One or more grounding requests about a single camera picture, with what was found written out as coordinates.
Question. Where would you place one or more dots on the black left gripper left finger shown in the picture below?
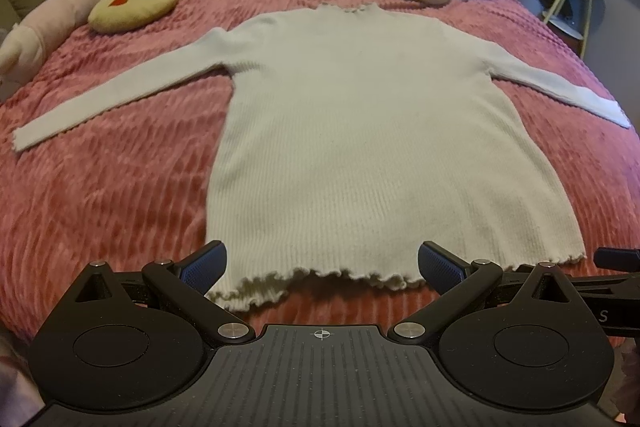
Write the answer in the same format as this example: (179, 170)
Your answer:
(180, 288)

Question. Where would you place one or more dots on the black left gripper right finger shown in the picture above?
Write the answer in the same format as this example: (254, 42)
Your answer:
(462, 287)

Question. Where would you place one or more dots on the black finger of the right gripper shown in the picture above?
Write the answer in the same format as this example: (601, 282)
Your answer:
(617, 259)

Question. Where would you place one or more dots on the cream ribbed knit sweater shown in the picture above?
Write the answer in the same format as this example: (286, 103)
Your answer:
(352, 137)

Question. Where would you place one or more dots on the pink plush toy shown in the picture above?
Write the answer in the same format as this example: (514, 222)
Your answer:
(29, 43)

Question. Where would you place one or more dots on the yellow kiss emoji pillow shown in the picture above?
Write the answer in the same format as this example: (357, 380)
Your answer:
(115, 16)

